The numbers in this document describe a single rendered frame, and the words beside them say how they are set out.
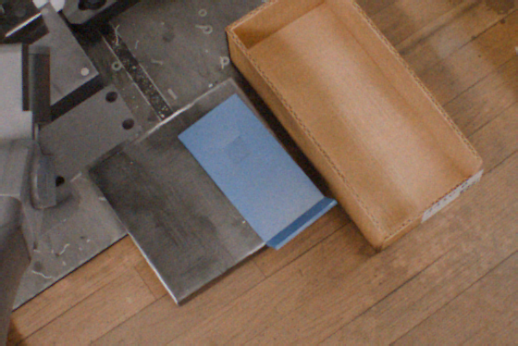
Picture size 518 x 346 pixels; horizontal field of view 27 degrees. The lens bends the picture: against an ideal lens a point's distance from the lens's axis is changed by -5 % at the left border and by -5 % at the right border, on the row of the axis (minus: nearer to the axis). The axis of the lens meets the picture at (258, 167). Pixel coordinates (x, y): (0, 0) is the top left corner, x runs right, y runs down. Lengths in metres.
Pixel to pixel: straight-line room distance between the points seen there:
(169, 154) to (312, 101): 0.15
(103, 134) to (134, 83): 0.28
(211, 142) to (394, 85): 0.19
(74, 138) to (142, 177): 0.23
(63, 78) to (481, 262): 0.44
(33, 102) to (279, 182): 0.33
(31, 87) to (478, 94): 0.50
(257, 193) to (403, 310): 0.18
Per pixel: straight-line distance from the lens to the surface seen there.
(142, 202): 1.07
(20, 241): 0.71
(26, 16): 0.92
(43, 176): 0.75
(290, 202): 1.05
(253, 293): 1.06
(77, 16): 1.10
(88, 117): 0.86
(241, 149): 1.07
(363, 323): 1.05
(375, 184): 1.08
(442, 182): 1.09
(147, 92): 1.13
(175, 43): 1.15
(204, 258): 1.05
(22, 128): 0.78
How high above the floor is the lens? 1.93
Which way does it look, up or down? 70 degrees down
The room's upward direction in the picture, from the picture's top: 8 degrees counter-clockwise
